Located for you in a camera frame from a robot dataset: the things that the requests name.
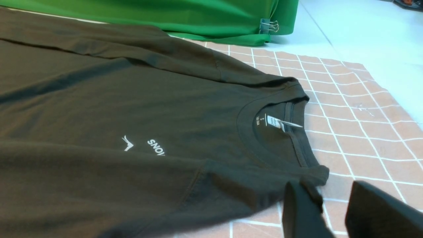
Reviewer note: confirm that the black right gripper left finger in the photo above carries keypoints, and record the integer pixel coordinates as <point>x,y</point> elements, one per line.
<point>303,209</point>

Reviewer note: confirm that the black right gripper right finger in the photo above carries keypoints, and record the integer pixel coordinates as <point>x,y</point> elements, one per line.
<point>373,213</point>

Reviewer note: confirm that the dark gray long-sleeve shirt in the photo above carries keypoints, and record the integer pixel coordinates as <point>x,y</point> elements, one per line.
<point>120,131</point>

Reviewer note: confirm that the pink checkered table mat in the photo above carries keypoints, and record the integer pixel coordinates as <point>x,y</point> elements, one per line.
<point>343,124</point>

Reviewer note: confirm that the silver binder clip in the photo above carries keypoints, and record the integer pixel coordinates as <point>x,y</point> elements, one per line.
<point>267,26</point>

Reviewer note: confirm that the green backdrop cloth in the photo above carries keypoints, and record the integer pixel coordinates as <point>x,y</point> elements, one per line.
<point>228,22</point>

